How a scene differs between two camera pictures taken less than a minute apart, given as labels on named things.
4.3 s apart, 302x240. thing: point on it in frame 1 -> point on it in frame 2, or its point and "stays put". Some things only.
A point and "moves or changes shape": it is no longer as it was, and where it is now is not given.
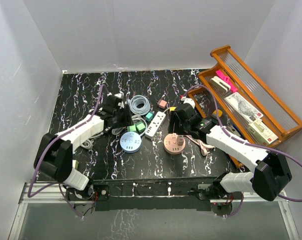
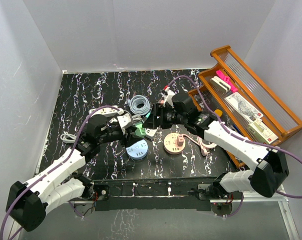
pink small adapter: x=180 y=140 stays put
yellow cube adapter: x=214 y=113 stays put
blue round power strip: x=130 y=142 moves or changes shape
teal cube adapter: x=149 y=116 stays put
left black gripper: x=127 y=120 -> x=131 y=137
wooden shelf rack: x=228 y=92 stays put
